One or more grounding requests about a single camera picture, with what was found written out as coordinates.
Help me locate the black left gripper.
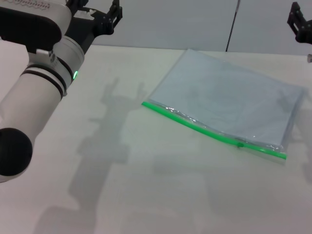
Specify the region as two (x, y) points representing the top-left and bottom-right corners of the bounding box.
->
(64, 0), (123, 56)

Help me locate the clear green-zip document bag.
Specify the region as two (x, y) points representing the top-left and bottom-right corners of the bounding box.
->
(141, 48), (307, 166)

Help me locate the pale blue paper stack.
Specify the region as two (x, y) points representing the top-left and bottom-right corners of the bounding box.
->
(148, 49), (305, 147)

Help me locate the left wrist camera housing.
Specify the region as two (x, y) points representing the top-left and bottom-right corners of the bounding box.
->
(0, 0), (74, 53)

